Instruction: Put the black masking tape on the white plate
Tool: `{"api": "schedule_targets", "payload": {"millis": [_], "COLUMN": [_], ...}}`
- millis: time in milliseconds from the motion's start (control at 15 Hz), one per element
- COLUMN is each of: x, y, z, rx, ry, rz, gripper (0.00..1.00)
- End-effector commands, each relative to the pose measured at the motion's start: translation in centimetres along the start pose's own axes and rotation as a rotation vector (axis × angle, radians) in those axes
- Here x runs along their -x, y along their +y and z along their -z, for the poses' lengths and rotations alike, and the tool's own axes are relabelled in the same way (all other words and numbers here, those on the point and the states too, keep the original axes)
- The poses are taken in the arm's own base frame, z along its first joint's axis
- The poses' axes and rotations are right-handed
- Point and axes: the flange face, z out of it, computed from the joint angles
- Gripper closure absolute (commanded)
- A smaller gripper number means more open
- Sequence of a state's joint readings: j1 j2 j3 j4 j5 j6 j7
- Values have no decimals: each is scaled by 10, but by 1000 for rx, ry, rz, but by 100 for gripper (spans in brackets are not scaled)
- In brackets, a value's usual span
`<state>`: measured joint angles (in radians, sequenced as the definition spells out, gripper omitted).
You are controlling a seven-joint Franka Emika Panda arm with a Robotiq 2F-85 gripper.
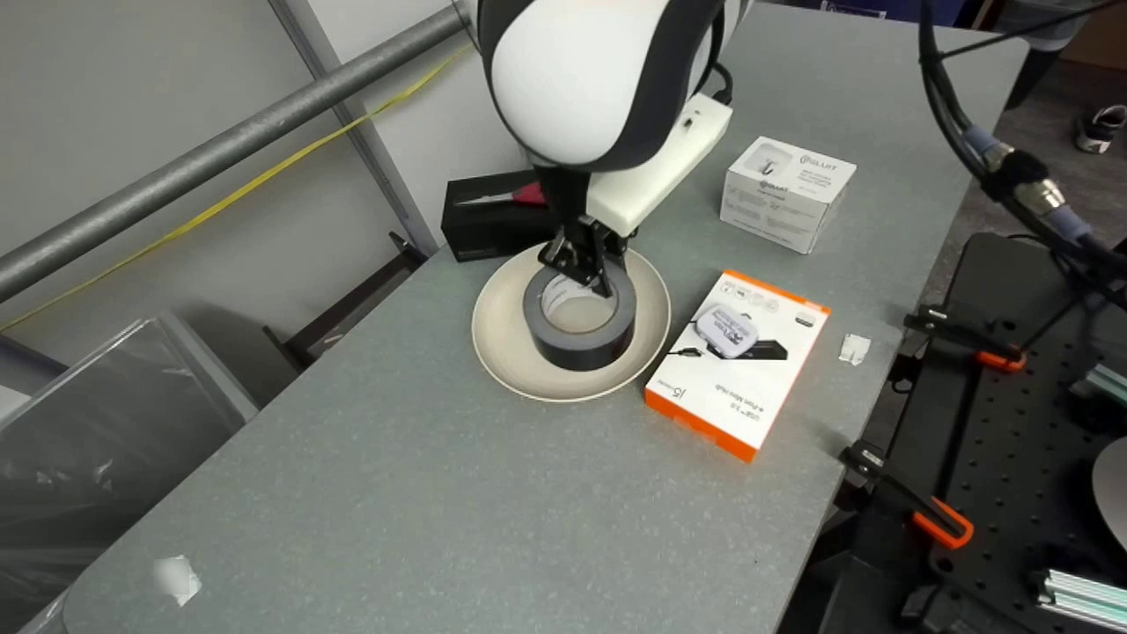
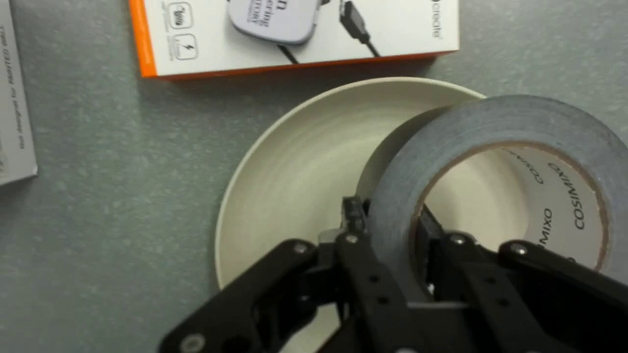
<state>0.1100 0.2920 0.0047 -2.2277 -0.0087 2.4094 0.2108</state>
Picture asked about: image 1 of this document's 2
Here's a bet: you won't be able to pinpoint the silver aluminium extrusion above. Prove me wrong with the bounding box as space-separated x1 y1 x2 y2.
1037 566 1127 634

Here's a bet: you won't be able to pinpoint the white round plate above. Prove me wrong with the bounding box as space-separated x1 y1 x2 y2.
470 236 677 410

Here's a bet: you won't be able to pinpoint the black orange bar clamp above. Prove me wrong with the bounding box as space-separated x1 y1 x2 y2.
903 302 1031 381
840 439 981 556

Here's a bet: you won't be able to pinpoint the black and white shoe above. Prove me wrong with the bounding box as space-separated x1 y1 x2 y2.
1071 102 1127 158

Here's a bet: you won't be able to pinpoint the black perforated mounting board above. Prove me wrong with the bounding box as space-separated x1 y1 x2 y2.
807 230 1127 634

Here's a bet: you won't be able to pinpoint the grey diagonal frame bar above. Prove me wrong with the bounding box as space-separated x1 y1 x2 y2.
265 0 443 257

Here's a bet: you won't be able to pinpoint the black table leg bracket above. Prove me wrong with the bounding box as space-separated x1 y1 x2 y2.
279 230 432 369

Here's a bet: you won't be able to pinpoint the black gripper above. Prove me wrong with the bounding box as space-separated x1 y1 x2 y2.
531 161 633 300

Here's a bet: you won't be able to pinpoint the grey metal pole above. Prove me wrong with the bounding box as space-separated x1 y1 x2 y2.
0 0 475 307

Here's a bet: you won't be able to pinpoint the thin yellow cord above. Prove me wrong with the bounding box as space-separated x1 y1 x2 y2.
0 46 471 337

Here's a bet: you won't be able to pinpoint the black rectangular box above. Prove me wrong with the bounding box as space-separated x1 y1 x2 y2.
441 168 563 264

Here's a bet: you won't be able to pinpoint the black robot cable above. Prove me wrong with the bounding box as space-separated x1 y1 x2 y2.
915 0 1127 293

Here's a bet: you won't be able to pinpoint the orange and white product box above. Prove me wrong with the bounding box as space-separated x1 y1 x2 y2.
640 268 835 469

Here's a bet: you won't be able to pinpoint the grey round disc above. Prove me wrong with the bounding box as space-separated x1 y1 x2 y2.
1089 435 1127 556

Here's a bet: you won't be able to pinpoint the white cardboard box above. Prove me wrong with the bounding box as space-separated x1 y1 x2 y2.
718 134 861 257

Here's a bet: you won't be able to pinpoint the red handled scissors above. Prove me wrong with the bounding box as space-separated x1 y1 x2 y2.
454 176 555 216

